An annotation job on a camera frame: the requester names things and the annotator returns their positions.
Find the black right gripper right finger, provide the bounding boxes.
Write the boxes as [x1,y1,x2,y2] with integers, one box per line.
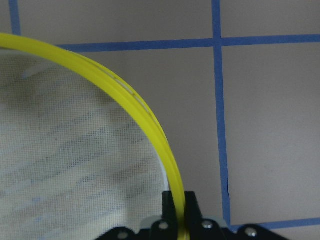
[184,191,227,240]

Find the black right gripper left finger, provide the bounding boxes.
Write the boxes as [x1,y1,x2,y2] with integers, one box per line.
[139,191,178,240]

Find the yellow steamer basket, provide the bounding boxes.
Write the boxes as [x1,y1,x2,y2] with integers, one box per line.
[0,33,189,240]

